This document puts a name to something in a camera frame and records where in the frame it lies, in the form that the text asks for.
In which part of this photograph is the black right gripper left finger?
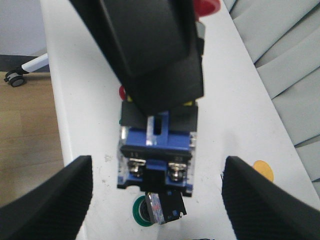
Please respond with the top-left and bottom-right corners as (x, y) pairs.
(0, 155), (93, 240)

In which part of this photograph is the red push button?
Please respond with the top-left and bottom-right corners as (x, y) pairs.
(117, 0), (221, 197)
(118, 85), (127, 101)

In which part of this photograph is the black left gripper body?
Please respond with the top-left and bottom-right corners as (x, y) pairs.
(71, 0), (204, 115)

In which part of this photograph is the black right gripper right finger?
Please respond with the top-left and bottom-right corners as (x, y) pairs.
(221, 156), (320, 240)

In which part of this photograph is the caster wheel with leg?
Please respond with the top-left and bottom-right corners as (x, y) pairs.
(3, 53), (49, 87)

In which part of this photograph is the grey pleated curtain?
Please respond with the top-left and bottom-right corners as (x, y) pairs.
(224, 0), (320, 191)

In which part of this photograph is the inverted red push button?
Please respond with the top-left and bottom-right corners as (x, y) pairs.
(118, 85), (127, 101)

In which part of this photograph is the lying yellow push button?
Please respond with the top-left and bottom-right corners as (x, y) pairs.
(253, 160), (274, 182)

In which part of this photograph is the inverted green push button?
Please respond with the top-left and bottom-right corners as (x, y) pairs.
(132, 190), (187, 227)

